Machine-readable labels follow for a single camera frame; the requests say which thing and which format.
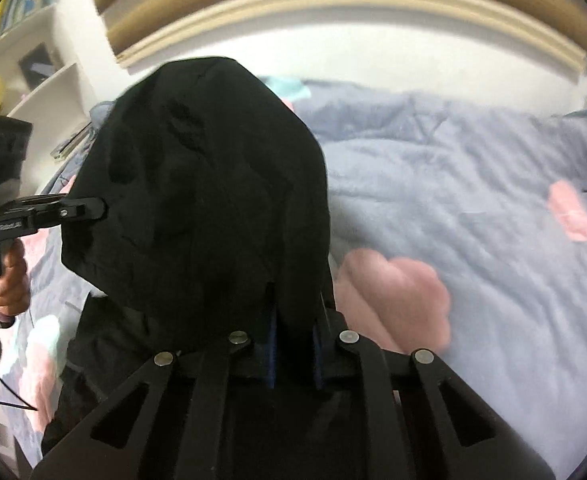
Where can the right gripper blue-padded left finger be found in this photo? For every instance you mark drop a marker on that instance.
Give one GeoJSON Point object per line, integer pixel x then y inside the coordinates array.
{"type": "Point", "coordinates": [164, 422]}

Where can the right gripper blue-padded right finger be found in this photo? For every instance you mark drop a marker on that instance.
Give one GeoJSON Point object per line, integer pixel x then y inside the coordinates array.
{"type": "Point", "coordinates": [424, 422]}

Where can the black hooded jacket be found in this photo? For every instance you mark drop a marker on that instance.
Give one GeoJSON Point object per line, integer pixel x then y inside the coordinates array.
{"type": "Point", "coordinates": [217, 220]}

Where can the person's left hand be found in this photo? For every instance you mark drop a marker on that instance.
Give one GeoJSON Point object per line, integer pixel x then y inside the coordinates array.
{"type": "Point", "coordinates": [14, 283]}

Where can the white bookshelf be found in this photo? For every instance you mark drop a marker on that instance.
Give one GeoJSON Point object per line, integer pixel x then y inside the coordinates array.
{"type": "Point", "coordinates": [58, 109]}

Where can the grey floral bed quilt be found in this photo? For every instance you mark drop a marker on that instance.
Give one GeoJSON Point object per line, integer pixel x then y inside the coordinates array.
{"type": "Point", "coordinates": [456, 228]}

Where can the black picture frame on shelf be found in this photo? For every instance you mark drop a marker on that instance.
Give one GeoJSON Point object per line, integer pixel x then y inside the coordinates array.
{"type": "Point", "coordinates": [39, 64]}

